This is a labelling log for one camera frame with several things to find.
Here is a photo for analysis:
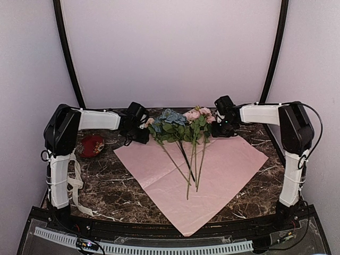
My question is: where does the grey cable duct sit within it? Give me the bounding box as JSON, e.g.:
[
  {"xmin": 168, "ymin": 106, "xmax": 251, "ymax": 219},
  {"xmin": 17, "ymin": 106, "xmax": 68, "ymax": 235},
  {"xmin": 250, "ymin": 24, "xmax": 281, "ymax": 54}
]
[{"xmin": 33, "ymin": 227, "xmax": 253, "ymax": 254}]

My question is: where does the pink fake flower stem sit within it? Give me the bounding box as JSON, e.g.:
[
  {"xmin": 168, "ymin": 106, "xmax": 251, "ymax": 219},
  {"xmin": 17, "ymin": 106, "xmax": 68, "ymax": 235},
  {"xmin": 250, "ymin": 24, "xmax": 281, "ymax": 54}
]
[
  {"xmin": 184, "ymin": 108, "xmax": 204, "ymax": 185},
  {"xmin": 195, "ymin": 106, "xmax": 216, "ymax": 192}
]

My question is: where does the white fake flower stem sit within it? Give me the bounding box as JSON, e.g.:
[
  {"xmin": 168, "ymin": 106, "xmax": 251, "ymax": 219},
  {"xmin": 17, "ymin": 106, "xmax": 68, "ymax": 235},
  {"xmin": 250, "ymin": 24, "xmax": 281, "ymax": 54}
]
[{"xmin": 144, "ymin": 117, "xmax": 191, "ymax": 186}]

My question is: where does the black front rail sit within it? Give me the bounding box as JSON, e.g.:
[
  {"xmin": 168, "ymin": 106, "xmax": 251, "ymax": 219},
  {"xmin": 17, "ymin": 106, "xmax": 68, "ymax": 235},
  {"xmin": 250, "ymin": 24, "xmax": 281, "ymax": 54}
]
[{"xmin": 22, "ymin": 205, "xmax": 319, "ymax": 240}]

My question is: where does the green fake leaf stem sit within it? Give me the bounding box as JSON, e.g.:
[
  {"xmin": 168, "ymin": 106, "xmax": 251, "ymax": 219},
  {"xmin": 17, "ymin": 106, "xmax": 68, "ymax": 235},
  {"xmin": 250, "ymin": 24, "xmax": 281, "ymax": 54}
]
[{"xmin": 186, "ymin": 115, "xmax": 206, "ymax": 200}]

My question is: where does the white printed ribbon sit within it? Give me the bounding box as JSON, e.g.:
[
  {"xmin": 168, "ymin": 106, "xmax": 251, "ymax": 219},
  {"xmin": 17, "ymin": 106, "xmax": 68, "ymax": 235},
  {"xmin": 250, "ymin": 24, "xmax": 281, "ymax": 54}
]
[{"xmin": 67, "ymin": 154, "xmax": 93, "ymax": 216}]

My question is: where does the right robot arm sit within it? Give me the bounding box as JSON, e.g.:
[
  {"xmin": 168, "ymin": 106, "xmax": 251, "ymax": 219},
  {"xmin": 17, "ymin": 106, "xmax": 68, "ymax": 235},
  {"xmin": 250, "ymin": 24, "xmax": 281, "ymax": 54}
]
[{"xmin": 212, "ymin": 96, "xmax": 318, "ymax": 207}]

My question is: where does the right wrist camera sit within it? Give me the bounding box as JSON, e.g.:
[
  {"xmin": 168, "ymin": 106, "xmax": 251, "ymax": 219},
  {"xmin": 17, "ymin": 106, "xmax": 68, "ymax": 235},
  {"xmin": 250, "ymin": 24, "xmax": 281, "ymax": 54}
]
[{"xmin": 214, "ymin": 96, "xmax": 235, "ymax": 120}]

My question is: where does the blue fake flower stem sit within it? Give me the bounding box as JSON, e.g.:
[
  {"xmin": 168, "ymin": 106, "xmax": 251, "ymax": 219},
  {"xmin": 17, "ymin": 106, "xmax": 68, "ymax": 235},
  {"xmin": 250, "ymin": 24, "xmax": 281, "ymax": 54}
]
[{"xmin": 152, "ymin": 108, "xmax": 190, "ymax": 170}]

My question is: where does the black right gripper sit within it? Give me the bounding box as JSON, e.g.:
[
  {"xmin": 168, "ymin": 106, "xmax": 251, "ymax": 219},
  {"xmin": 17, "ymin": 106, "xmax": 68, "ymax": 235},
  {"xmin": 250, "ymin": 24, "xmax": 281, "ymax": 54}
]
[{"xmin": 212, "ymin": 117, "xmax": 237, "ymax": 138}]

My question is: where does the purple and pink wrapping paper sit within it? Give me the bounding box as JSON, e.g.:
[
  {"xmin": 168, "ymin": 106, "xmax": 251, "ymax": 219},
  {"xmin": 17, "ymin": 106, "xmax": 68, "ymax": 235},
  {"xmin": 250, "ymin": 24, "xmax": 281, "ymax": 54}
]
[{"xmin": 114, "ymin": 136, "xmax": 268, "ymax": 237}]

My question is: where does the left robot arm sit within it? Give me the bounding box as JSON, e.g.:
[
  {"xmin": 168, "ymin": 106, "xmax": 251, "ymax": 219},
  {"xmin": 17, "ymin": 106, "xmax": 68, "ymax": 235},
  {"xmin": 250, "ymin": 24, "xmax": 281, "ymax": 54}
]
[{"xmin": 43, "ymin": 102, "xmax": 149, "ymax": 210}]

